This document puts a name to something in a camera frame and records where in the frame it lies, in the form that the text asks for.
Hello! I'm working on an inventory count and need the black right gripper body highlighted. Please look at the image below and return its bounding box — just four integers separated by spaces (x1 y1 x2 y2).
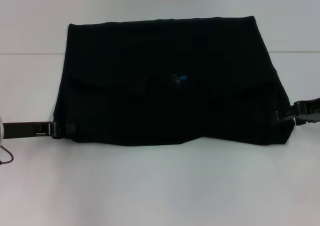
292 99 320 126

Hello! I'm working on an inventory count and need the left arm connector cable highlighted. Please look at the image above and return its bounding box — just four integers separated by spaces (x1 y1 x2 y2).
0 144 15 166

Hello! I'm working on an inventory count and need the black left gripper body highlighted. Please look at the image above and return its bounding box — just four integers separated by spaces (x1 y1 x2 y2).
2 120 55 138

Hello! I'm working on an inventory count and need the black shirt with FREE print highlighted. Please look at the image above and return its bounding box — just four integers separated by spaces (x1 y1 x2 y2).
51 15 298 149

